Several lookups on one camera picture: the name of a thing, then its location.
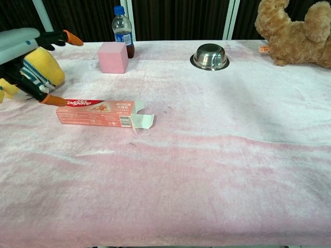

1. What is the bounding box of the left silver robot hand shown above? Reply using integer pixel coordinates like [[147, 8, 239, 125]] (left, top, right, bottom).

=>
[[0, 27, 84, 107]]

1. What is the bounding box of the red Colgate toothpaste box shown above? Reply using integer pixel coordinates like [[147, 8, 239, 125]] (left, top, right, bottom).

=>
[[55, 99, 155, 135]]

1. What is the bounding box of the yellow plush toy striped scarf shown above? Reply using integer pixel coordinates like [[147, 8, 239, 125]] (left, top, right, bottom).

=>
[[0, 48, 66, 104]]

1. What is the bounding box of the pink foam cube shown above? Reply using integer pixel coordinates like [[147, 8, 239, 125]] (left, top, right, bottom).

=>
[[97, 42, 129, 74]]

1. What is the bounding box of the cola bottle blue cap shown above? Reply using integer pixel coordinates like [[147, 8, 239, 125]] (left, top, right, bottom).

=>
[[111, 5, 136, 59]]

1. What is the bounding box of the black pleated curtain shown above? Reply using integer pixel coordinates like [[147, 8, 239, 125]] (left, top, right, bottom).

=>
[[0, 0, 331, 43]]

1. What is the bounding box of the stainless steel bowl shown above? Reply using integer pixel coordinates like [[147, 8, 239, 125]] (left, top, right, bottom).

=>
[[190, 43, 230, 71]]

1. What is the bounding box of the pink fleece tablecloth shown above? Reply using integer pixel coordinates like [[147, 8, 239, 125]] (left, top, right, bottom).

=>
[[0, 39, 331, 246]]

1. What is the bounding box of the brown plush toy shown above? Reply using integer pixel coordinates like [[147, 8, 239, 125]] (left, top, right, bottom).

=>
[[254, 0, 331, 68]]

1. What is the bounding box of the white metal frame post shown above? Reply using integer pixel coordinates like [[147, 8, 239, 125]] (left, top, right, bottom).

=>
[[32, 0, 54, 32], [120, 0, 137, 42], [222, 0, 240, 41]]

